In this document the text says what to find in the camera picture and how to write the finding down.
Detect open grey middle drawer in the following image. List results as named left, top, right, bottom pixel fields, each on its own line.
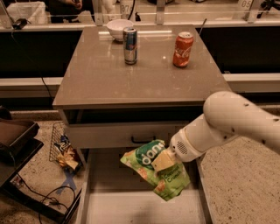
left=75, top=148, right=214, bottom=224

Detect green rice chip bag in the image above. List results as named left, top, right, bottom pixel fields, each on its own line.
left=120, top=139, right=190, bottom=201

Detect white ceramic bowl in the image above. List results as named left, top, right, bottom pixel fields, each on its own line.
left=107, top=19, right=134, bottom=41

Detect red cola can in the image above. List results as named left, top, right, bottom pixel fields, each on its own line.
left=173, top=31, right=194, bottom=67

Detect blue silver energy drink can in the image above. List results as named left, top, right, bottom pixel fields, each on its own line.
left=122, top=26, right=137, bottom=65

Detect grey drawer cabinet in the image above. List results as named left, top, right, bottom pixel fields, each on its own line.
left=52, top=24, right=237, bottom=224

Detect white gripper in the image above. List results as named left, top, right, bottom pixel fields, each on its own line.
left=151, top=129, right=201, bottom=172

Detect white cloth covered box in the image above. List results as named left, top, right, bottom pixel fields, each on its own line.
left=7, top=1, right=48, bottom=25

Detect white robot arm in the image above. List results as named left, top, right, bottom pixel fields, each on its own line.
left=152, top=91, right=280, bottom=172

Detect snack bags in basket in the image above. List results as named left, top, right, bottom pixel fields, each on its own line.
left=53, top=135, right=82, bottom=171

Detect black floor cable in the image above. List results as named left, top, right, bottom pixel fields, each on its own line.
left=11, top=171, right=77, bottom=224

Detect wire mesh basket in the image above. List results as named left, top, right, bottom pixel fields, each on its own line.
left=49, top=122, right=64, bottom=163

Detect grey top drawer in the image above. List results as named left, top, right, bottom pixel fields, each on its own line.
left=65, top=121, right=187, bottom=149

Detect black drawer handle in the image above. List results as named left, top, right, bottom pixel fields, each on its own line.
left=130, top=136, right=156, bottom=144

